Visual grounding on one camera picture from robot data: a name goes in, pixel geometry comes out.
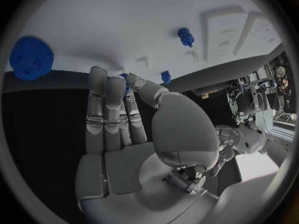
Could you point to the cluttered equipment rack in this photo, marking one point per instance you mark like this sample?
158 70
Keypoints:
247 97

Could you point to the person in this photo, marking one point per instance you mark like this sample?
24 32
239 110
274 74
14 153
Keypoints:
282 80

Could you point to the blue peg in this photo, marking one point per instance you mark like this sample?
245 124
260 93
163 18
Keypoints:
127 91

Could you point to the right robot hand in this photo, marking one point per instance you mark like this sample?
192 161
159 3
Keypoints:
126 168

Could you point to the white task board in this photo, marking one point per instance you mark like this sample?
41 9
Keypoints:
112 28

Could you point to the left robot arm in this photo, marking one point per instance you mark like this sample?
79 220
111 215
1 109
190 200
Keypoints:
251 140

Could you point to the blue block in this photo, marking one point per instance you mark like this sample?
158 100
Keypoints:
165 76

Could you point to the blue plug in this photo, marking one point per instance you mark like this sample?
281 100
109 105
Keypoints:
185 35

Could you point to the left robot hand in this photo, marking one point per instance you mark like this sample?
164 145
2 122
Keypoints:
225 136

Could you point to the blue gear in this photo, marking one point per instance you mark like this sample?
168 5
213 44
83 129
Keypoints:
30 57

